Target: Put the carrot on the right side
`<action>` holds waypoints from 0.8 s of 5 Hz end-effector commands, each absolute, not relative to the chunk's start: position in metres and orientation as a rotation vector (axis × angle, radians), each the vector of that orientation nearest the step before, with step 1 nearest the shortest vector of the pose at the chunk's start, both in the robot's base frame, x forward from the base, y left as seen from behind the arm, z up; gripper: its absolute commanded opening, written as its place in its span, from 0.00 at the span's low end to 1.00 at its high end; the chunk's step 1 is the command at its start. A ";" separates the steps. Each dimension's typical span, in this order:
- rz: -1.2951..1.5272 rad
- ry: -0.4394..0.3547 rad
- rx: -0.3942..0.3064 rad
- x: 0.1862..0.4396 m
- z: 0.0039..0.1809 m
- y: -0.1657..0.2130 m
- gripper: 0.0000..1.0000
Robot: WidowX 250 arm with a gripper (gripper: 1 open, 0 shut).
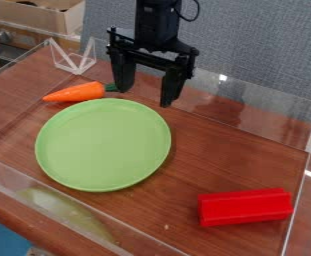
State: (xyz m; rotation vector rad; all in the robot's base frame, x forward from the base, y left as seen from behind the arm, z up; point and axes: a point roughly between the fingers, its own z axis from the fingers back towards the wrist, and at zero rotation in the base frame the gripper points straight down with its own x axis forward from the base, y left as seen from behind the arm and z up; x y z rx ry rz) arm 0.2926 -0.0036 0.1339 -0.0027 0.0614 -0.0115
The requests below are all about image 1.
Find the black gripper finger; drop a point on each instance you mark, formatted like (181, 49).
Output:
(172, 82)
(122, 70)

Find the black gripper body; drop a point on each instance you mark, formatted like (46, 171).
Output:
(156, 56)

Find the orange toy carrot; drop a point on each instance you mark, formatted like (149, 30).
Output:
(82, 92)

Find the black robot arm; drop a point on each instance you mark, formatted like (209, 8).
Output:
(156, 23)

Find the cardboard box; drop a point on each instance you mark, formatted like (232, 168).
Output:
(57, 16)

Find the green round plate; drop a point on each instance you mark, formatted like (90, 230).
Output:
(102, 145)

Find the wooden shelf with knob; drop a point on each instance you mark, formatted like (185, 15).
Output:
(20, 38)

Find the clear acrylic tray walls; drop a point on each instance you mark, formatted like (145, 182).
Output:
(229, 146)

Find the red rectangular block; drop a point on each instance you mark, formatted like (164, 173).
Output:
(243, 206)

